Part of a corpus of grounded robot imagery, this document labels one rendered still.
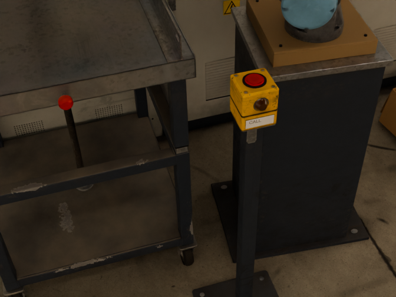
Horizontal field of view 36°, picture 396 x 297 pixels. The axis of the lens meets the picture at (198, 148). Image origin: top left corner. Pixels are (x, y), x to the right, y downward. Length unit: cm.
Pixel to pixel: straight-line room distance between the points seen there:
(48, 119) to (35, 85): 92
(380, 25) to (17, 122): 145
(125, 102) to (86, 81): 94
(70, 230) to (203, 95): 78
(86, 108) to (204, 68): 46
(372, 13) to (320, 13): 111
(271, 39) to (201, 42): 68
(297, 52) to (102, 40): 48
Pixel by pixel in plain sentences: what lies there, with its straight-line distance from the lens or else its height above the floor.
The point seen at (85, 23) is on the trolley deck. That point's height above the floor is 85.
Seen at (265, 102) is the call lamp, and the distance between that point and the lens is 123.
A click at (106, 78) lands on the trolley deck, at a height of 84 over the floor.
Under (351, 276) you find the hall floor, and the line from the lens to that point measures 206.
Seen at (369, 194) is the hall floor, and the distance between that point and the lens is 230.
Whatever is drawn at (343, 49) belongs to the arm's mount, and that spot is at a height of 78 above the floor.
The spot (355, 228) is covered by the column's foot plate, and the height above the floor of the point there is 2.
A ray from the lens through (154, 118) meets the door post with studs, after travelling 240.
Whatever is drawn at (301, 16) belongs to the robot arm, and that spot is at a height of 94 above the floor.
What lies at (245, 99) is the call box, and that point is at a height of 89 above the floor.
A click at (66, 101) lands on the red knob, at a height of 83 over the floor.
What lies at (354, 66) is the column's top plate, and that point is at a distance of 159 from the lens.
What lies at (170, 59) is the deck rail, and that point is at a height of 85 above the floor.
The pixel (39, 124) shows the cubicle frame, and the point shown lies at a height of 19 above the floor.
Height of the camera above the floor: 166
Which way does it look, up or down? 44 degrees down
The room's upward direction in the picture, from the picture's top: 2 degrees counter-clockwise
